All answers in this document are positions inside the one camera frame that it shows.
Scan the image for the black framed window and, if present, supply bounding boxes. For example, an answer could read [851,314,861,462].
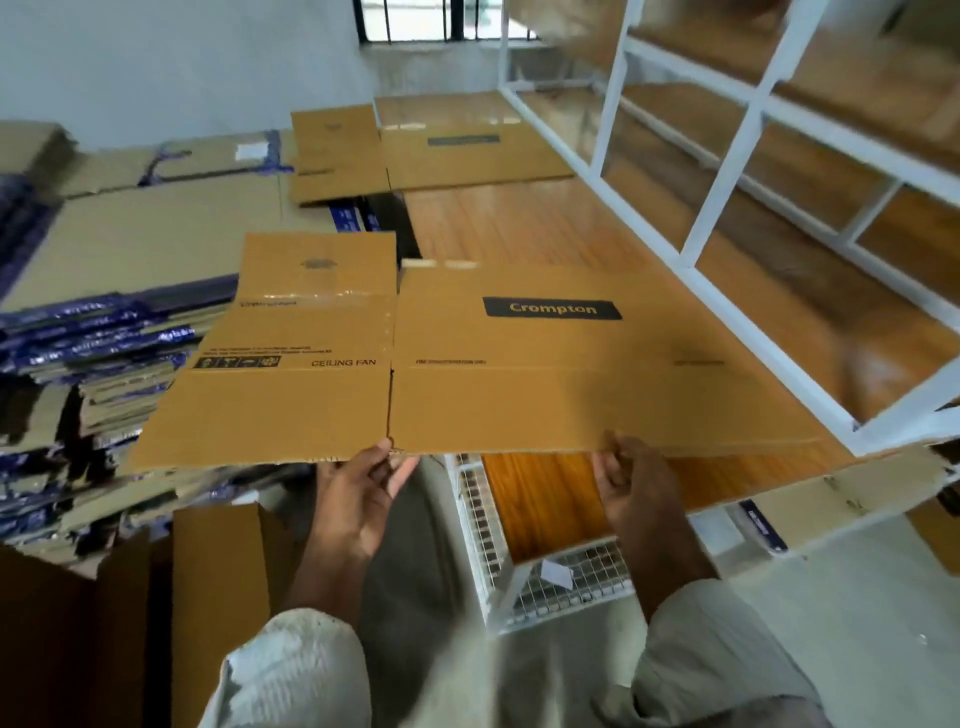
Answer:
[354,0,534,44]

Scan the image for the white wire mesh cage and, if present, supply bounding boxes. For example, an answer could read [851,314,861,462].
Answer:
[450,453,635,635]

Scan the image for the person's right forearm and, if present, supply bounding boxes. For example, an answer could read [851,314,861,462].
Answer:
[630,525,722,617]

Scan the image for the person's left forearm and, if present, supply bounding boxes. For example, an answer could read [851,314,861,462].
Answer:
[285,532,377,624]

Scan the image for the white metal shelf rack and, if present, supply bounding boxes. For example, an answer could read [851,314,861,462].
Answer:
[499,0,960,459]

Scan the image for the person's left hand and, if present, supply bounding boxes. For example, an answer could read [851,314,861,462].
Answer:
[312,439,422,560]

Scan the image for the wooden table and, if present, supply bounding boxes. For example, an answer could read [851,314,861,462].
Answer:
[375,90,960,564]

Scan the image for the person's light grey shirt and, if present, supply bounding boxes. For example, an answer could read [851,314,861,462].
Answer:
[195,577,834,728]

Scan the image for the assembled boxes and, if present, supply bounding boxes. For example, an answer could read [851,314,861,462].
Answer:
[0,532,152,728]

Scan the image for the person's right hand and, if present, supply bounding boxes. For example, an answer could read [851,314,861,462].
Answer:
[592,435,695,560]

